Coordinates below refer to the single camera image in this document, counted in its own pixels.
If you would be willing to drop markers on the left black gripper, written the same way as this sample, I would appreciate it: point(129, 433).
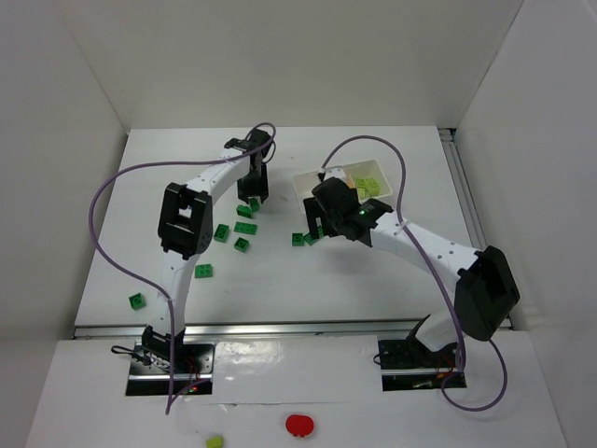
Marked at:
point(254, 185)

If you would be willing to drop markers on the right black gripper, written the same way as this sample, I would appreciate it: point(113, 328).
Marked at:
point(315, 211)

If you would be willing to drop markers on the green lego brick top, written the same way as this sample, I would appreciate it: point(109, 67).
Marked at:
point(244, 211)

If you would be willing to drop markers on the green 2x3 lego brick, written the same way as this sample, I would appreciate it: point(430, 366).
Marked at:
point(310, 240)

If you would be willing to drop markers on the pale green 2x3 lego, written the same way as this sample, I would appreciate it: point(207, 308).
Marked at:
point(374, 187)

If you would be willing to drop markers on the green curved lego brick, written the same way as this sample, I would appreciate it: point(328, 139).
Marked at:
point(254, 204)

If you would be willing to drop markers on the pale green 2x2 lego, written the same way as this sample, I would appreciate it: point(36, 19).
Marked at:
point(360, 183)

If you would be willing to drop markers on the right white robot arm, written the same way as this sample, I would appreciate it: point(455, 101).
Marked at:
point(477, 285)

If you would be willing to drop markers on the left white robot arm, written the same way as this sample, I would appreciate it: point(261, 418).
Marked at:
point(186, 229)

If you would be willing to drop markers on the green 2x4 flat lego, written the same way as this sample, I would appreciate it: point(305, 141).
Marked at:
point(245, 228)

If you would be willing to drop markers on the small green upturned lego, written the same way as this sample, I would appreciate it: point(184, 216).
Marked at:
point(242, 245)

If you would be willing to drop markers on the white divided plastic tray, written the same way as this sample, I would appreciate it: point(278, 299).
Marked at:
point(366, 177)

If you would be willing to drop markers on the green 2x2 lego front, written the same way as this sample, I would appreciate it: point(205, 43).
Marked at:
point(203, 271)

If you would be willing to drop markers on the green lego table edge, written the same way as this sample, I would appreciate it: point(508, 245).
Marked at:
point(137, 301)

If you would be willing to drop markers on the red round object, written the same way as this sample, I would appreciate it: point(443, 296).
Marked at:
point(299, 425)

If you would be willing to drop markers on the pale green lego foreground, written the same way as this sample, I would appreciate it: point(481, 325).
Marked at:
point(215, 442)

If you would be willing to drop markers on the aluminium front rail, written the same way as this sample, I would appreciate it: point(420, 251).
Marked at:
point(214, 331)

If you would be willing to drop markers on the aluminium rail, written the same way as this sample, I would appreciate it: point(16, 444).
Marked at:
point(214, 331)
point(463, 191)

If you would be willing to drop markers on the aluminium right rail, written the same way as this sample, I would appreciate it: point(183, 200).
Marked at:
point(463, 191)

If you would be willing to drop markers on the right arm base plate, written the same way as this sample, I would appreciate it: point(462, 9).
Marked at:
point(406, 365)

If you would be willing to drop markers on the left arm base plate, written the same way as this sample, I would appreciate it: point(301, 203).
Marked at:
point(149, 375)

